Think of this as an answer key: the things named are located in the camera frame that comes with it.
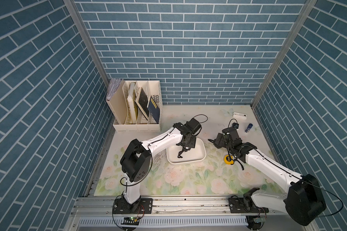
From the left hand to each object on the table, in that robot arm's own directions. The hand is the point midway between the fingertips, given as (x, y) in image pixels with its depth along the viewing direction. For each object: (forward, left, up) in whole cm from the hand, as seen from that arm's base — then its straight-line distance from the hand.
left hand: (192, 145), depth 87 cm
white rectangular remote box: (+30, -40, -6) cm, 50 cm away
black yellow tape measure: (-2, +5, -2) cm, 6 cm away
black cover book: (+30, +34, +7) cm, 46 cm away
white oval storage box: (-5, 0, +4) cm, 6 cm away
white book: (+22, +38, +15) cm, 46 cm away
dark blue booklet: (+29, +27, 0) cm, 40 cm away
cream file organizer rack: (+26, +38, +7) cm, 46 cm away
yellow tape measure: (-6, -23, -6) cm, 25 cm away
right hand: (+3, -20, +4) cm, 21 cm away
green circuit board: (-37, +32, -12) cm, 50 cm away
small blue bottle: (+15, -41, +1) cm, 43 cm away
